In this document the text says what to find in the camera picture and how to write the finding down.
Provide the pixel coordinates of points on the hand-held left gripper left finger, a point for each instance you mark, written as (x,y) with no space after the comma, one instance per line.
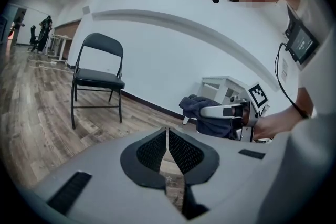
(105,178)

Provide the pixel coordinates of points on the dark blue cloth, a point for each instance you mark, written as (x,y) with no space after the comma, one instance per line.
(194,107)

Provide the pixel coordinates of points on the black chest device with screen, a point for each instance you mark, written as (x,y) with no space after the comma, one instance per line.
(302,44)

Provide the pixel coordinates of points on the person's beige shirt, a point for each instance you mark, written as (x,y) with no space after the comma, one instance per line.
(323,73)

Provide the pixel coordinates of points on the white extension socket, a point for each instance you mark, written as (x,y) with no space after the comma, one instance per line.
(53,62)

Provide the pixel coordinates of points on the white desk with legs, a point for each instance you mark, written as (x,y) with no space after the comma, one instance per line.
(61,39)

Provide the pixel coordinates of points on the person's right forearm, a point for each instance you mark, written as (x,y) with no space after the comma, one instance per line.
(283,120)

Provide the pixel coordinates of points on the black folding chair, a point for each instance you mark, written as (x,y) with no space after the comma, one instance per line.
(99,78)

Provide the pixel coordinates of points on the black office chair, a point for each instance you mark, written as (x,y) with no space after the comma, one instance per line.
(33,36)

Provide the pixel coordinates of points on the white table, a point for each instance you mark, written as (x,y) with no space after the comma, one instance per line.
(210,81)

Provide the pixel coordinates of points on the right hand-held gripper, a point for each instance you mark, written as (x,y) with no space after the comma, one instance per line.
(258,97)

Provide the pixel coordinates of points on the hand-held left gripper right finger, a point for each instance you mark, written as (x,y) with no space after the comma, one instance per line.
(231,165)

